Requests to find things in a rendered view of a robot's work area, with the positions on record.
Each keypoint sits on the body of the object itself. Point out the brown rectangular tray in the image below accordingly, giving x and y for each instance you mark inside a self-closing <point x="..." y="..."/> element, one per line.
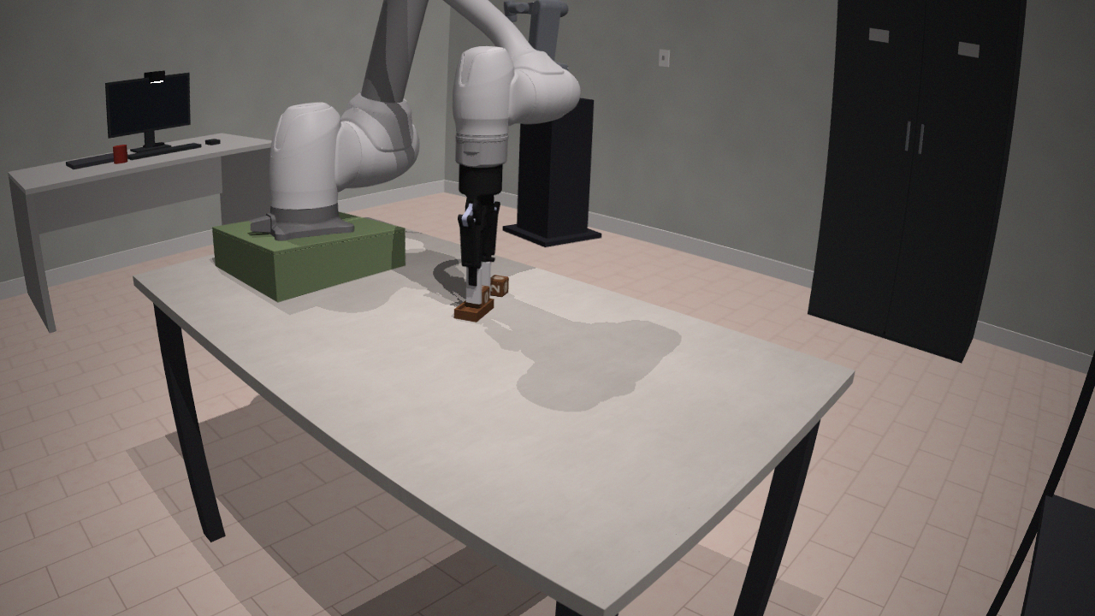
<point x="471" y="313"/>

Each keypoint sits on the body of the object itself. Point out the brown wooden cube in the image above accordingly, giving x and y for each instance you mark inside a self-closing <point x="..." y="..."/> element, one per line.
<point x="485" y="297"/>
<point x="499" y="285"/>

